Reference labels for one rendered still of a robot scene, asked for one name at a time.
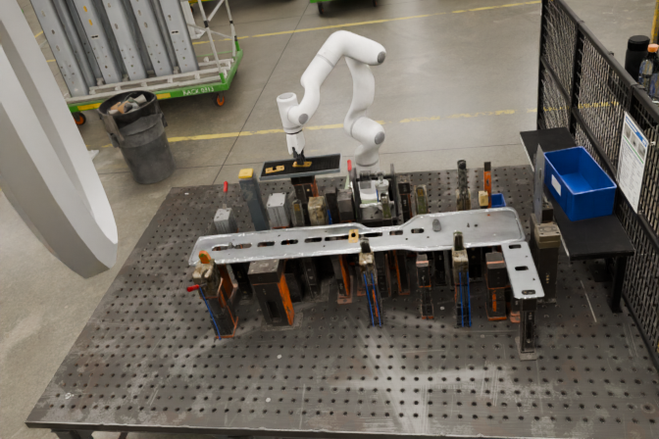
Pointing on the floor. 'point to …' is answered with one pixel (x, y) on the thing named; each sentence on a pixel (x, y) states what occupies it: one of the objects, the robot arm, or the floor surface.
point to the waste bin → (139, 134)
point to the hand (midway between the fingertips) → (300, 159)
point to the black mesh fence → (601, 272)
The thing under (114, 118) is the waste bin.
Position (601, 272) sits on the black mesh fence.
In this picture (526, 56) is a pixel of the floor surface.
